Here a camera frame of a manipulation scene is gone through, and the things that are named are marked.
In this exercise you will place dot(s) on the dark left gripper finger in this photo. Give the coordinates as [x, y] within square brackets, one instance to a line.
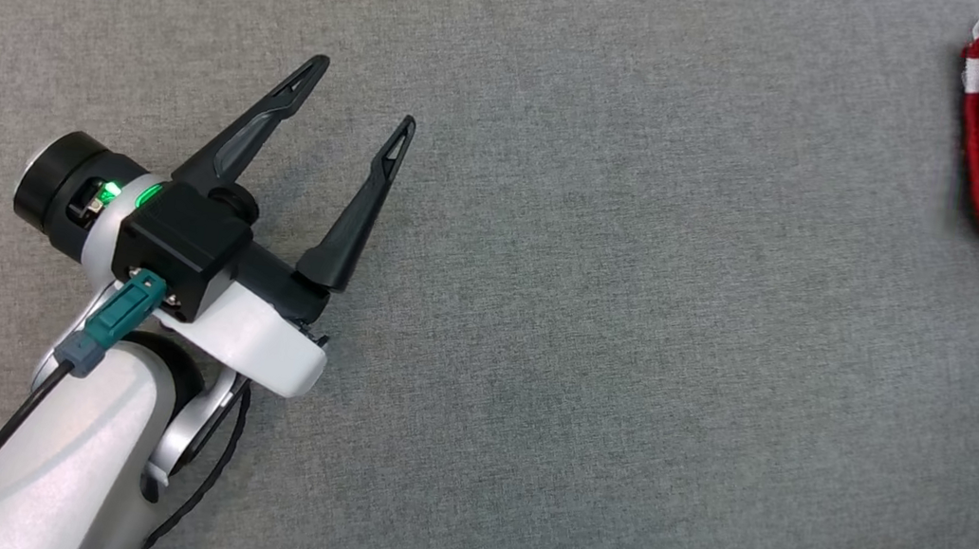
[352, 227]

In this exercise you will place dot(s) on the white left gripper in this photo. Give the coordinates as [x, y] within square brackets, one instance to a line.
[57, 185]

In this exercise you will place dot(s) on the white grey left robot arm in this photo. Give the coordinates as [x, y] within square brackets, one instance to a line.
[74, 436]

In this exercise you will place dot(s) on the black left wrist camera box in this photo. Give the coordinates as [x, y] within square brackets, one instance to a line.
[182, 246]

